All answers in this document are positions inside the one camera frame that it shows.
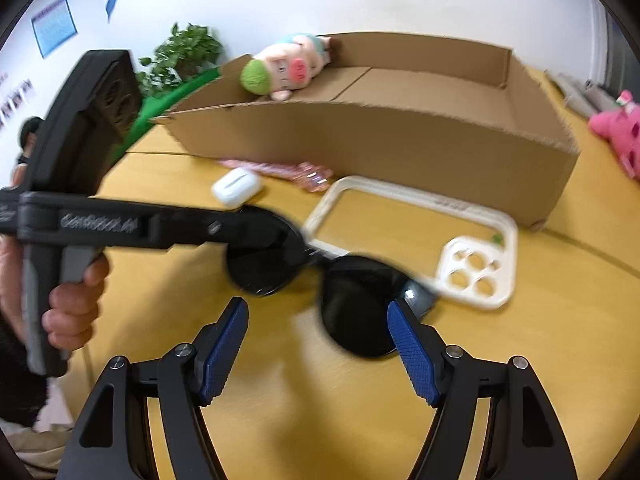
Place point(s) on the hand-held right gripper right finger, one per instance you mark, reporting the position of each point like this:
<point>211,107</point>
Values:
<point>412,355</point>

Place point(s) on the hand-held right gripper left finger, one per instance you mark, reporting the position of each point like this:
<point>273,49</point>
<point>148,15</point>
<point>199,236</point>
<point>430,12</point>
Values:
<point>225,355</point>

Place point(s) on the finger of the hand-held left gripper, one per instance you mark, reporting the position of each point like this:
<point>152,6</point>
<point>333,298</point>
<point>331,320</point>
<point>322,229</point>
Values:
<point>215,227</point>

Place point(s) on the white earbuds case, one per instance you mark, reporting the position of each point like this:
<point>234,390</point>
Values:
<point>235,187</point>

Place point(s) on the black sunglasses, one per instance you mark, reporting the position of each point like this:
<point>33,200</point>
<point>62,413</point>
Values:
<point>360,310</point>

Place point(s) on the pink crystal pen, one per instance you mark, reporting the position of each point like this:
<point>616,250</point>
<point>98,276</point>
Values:
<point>310,175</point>

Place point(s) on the white phone case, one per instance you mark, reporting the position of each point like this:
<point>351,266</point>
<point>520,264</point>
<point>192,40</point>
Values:
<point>452,247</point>

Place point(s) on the pink pig plush toy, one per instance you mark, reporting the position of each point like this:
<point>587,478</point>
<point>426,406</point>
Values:
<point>285,67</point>

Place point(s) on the brown cardboard box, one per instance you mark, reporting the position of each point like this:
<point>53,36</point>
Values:
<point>375,145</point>

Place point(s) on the person's left hand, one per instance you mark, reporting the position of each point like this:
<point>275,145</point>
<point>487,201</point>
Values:
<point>75,310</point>

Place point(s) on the green box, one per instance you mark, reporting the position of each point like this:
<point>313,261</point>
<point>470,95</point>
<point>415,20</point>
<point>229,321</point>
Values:
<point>155,105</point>

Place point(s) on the green potted plant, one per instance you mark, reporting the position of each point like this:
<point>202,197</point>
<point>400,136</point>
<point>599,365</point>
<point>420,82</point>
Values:
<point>185,55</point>

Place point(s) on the person's beige trousers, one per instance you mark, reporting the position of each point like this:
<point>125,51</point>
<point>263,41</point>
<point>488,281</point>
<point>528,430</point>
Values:
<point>25,442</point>

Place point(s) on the magenta plush toy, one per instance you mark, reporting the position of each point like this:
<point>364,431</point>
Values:
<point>620,130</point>

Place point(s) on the grey cloth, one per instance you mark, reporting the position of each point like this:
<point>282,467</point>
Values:
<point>580,92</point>

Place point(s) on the glass door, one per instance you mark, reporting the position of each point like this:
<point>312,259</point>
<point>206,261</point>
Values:
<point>617,55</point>

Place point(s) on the row of wall photos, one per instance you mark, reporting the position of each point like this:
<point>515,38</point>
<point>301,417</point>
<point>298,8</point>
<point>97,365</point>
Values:
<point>17,100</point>

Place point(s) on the blue framed wall notice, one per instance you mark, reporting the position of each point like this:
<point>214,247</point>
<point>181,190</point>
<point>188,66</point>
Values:
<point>55,25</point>

